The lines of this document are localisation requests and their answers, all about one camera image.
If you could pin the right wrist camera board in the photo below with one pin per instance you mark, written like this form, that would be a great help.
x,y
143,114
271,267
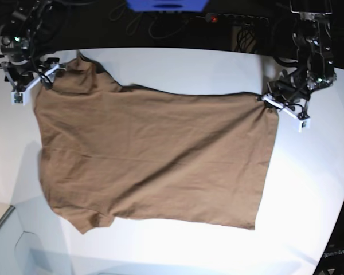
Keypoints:
x,y
20,98

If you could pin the blue box overhead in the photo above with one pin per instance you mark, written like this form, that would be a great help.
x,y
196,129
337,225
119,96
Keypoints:
x,y
167,5

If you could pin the black power strip red switch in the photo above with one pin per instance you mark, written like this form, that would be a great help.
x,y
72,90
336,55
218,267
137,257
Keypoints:
x,y
236,19

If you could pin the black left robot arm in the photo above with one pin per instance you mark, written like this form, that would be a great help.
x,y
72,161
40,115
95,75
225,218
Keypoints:
x,y
314,68

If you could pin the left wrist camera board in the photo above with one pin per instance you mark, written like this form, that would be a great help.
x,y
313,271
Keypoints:
x,y
303,123

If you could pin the brown t-shirt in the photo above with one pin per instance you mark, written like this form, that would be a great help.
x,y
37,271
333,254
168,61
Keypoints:
x,y
132,152

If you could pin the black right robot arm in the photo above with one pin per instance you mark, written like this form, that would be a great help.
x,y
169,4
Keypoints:
x,y
24,43

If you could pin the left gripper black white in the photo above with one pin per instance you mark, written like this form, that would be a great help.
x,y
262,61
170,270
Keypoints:
x,y
285,98

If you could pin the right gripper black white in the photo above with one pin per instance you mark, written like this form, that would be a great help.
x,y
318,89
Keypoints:
x,y
25,75

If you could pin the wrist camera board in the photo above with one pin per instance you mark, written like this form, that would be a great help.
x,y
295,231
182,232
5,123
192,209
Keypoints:
x,y
20,98
303,123

